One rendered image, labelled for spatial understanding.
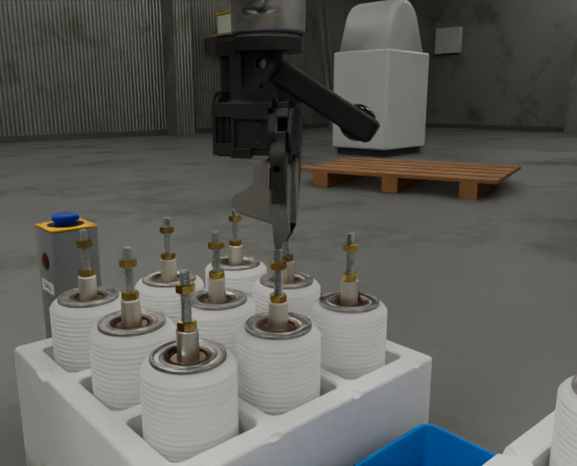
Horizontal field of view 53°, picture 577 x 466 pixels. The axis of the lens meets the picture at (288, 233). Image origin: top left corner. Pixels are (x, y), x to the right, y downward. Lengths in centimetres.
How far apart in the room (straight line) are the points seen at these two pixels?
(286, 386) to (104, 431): 19
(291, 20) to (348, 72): 486
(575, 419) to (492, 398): 53
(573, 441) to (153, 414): 37
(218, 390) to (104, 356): 15
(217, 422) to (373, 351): 23
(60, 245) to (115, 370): 30
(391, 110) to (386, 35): 64
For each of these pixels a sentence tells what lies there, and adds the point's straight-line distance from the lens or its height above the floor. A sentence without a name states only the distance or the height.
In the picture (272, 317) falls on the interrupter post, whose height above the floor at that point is 26.
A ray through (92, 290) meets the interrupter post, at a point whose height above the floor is 26.
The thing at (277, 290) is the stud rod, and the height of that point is 29.
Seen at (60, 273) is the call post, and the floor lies 25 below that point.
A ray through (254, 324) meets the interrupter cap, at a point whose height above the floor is 25.
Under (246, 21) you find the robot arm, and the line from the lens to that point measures 58.
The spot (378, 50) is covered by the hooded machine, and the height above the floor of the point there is 92.
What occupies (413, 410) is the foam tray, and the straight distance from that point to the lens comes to 77.
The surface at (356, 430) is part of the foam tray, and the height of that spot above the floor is 14.
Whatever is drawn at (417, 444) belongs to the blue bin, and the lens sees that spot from 74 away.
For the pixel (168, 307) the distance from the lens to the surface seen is 80.
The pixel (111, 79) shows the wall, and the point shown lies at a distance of 830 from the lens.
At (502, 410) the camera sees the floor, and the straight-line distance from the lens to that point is 105.
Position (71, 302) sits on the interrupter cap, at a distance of 77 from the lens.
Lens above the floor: 50
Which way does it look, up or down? 13 degrees down
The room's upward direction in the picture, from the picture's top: straight up
